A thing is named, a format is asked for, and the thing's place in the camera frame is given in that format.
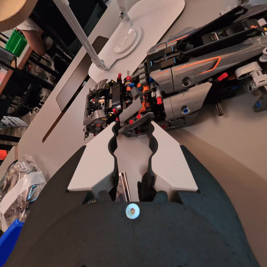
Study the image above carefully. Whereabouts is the grey lego panel assembly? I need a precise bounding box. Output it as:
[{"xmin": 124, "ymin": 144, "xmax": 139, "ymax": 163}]
[{"xmin": 117, "ymin": 86, "xmax": 155, "ymax": 138}]

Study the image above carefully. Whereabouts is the clear bag of lego parts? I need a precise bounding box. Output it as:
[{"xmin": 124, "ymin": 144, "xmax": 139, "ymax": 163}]
[{"xmin": 0, "ymin": 154, "xmax": 47, "ymax": 232}]

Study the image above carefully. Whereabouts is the white desk lamp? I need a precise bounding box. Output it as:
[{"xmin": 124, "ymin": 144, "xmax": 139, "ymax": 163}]
[{"xmin": 53, "ymin": 0, "xmax": 185, "ymax": 83}]

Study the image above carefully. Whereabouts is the grey desk cable flap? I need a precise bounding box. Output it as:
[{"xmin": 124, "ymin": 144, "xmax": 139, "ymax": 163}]
[{"xmin": 56, "ymin": 36, "xmax": 109, "ymax": 112}]

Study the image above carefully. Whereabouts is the blue plastic bin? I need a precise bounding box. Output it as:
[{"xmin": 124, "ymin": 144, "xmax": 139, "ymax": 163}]
[{"xmin": 0, "ymin": 219, "xmax": 25, "ymax": 260}]

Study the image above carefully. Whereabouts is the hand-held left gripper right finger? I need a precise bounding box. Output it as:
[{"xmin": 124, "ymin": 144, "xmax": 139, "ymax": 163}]
[{"xmin": 137, "ymin": 121, "xmax": 199, "ymax": 202}]

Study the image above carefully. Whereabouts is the grey lego car model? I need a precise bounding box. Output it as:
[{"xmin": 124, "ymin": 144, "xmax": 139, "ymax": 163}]
[{"xmin": 83, "ymin": 0, "xmax": 267, "ymax": 140}]

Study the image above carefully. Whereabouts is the lego sticker sheet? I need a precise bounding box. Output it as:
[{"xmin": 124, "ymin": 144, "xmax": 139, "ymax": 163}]
[{"xmin": 118, "ymin": 171, "xmax": 131, "ymax": 202}]

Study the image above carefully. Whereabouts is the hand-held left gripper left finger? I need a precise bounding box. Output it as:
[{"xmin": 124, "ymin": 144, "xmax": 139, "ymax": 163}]
[{"xmin": 67, "ymin": 121, "xmax": 119, "ymax": 202}]

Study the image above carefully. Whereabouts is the green plastic bin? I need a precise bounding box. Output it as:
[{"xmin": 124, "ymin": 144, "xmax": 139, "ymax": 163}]
[{"xmin": 5, "ymin": 29, "xmax": 28, "ymax": 58}]

